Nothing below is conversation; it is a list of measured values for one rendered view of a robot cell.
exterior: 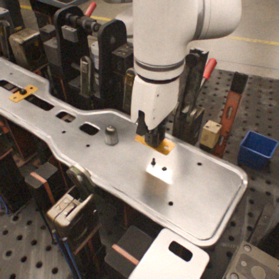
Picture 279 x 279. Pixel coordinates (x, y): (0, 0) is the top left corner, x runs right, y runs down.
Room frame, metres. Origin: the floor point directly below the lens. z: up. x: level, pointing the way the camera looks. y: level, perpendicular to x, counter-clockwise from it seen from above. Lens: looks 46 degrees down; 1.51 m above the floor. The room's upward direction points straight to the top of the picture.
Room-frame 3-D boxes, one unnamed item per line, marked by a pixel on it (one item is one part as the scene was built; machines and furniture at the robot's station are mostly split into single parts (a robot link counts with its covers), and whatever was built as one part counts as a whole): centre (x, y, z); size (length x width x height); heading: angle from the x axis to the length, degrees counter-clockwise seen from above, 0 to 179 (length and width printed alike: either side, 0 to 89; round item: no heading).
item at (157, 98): (0.42, -0.03, 1.20); 0.10 x 0.07 x 0.11; 145
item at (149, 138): (0.40, -0.02, 1.11); 0.03 x 0.03 x 0.07; 55
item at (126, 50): (0.74, 0.04, 0.91); 0.07 x 0.05 x 0.42; 145
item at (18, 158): (0.73, 0.42, 0.84); 0.17 x 0.06 x 0.29; 145
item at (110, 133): (0.49, 0.07, 1.02); 0.03 x 0.03 x 0.07
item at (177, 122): (0.56, -0.13, 0.88); 0.07 x 0.06 x 0.35; 145
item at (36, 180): (0.39, 0.23, 0.84); 0.11 x 0.08 x 0.29; 145
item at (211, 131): (0.48, -0.17, 0.88); 0.04 x 0.04 x 0.36; 55
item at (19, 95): (0.69, 0.35, 1.01); 0.08 x 0.04 x 0.01; 145
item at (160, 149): (0.42, -0.03, 1.08); 0.08 x 0.04 x 0.01; 55
